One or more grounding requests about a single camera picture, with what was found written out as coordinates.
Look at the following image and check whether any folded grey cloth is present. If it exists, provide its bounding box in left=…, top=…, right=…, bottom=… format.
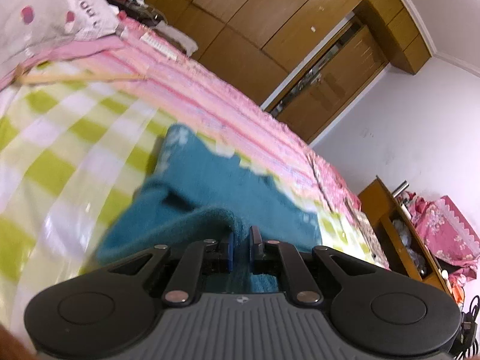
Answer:
left=153, top=21, right=199, bottom=57

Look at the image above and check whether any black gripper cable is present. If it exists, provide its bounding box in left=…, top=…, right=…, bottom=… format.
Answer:
left=447, top=293, right=480, bottom=360

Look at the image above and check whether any wooden side shelf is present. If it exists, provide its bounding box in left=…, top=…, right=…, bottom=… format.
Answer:
left=359, top=177, right=452, bottom=294

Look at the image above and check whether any pink floral bedding pile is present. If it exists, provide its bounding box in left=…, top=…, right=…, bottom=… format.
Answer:
left=397, top=192, right=479, bottom=304

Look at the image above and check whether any pink pillow underlay cloth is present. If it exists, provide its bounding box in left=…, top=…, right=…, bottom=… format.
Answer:
left=0, top=36, right=124, bottom=89

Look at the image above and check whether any teal fuzzy sweater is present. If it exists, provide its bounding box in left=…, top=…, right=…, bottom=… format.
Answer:
left=96, top=124, right=322, bottom=293

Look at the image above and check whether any green checkered bed sheet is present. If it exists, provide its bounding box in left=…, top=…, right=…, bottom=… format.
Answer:
left=0, top=59, right=376, bottom=342

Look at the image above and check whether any wooden room door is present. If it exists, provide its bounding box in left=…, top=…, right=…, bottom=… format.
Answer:
left=277, top=25, right=386, bottom=142

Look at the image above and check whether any beige fabric strap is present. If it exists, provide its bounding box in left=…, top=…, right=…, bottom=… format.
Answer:
left=14, top=65, right=149, bottom=86

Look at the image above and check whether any grey patterned pillow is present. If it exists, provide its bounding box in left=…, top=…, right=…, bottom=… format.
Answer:
left=1, top=0, right=124, bottom=77

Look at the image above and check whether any wooden wardrobe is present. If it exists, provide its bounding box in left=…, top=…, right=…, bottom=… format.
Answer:
left=146, top=0, right=431, bottom=120

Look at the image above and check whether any dark bedside table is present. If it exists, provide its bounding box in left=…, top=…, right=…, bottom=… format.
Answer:
left=107, top=0, right=167, bottom=28

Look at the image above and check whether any pink striped quilt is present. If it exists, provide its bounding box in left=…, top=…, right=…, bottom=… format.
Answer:
left=84, top=19, right=389, bottom=267

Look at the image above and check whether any white paper sheet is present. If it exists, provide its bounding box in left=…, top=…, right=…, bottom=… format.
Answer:
left=140, top=33, right=177, bottom=61

